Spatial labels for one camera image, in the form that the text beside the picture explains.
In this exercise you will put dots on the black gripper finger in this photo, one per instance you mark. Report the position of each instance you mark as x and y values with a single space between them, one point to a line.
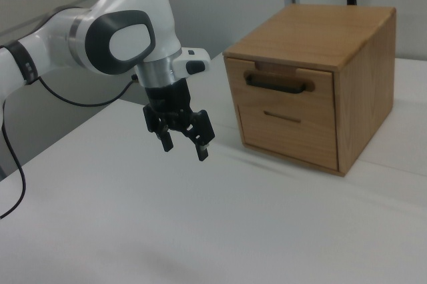
164 137
201 134

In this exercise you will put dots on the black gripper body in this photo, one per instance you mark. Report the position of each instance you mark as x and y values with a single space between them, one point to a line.
168 99

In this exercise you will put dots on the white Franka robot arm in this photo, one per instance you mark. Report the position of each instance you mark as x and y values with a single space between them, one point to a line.
130 0

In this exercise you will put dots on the wooden drawer with slot grip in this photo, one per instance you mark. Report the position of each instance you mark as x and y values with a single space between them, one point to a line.
300 144

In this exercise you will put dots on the wooden two-drawer cabinet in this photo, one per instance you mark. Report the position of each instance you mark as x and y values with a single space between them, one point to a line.
317 30

